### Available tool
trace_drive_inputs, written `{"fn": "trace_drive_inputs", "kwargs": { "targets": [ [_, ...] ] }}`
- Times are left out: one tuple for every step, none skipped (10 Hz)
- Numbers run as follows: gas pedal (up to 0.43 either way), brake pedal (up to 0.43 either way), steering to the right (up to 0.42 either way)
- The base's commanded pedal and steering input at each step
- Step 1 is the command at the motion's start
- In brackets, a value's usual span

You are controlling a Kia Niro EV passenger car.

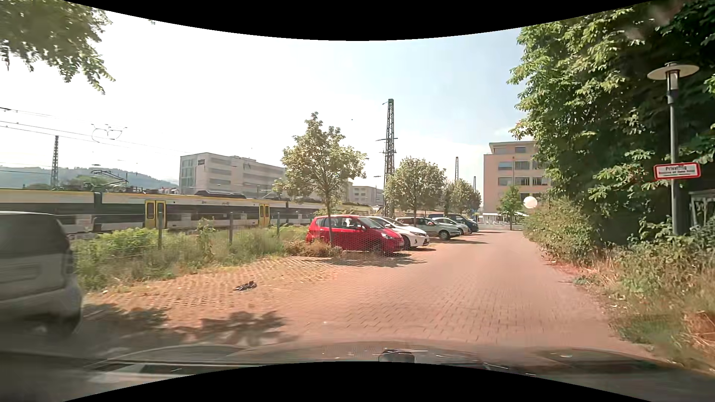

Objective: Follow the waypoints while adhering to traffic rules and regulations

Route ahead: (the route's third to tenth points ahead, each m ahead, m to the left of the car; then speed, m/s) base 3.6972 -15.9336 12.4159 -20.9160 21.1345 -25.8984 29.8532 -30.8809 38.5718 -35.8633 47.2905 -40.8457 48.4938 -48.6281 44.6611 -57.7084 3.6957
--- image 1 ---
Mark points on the dark debris on paving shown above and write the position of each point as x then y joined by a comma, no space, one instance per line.
246,286

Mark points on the slender young tree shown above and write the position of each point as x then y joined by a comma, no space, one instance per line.
322,159

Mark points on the wooded hill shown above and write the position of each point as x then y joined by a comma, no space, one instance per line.
78,177

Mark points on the dark blue car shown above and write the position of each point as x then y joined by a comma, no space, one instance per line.
466,221

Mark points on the tall lattice pylon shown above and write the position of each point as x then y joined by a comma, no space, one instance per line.
389,151

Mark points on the low pale building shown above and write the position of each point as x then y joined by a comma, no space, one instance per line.
366,195

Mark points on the white car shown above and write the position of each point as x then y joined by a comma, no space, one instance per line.
410,233

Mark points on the silver small car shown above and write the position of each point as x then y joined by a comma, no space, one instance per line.
33,273

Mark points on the large green trees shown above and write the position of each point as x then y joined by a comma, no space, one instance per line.
603,111

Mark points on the yellow and white train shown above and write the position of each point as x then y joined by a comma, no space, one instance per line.
184,211

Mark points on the red car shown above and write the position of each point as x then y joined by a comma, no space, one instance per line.
357,233

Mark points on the red brick paved road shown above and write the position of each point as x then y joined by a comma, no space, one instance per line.
447,296

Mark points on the car's own bonnet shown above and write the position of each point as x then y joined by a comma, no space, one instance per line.
357,357

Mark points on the round-crowned tree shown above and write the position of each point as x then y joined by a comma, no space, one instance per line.
463,196
415,183

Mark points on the distant lattice pylon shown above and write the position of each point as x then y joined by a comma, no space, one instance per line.
456,168

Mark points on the overhanging tree branches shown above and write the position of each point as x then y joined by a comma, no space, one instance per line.
50,39

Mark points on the silver-green car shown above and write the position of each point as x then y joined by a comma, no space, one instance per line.
433,226

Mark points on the dry grass verge with bushes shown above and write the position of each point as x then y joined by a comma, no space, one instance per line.
653,285

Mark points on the grey office building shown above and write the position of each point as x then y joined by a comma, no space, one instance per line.
229,174

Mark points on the white globe lamp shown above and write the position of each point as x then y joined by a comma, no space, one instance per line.
530,202

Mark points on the small green tree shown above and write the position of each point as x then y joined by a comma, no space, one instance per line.
510,204

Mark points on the pink multi-storey building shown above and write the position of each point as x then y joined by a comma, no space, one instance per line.
511,174

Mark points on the overgrown grass verge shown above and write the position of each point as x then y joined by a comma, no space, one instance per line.
167,254

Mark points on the lamp post with sign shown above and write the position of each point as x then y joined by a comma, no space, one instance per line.
675,151

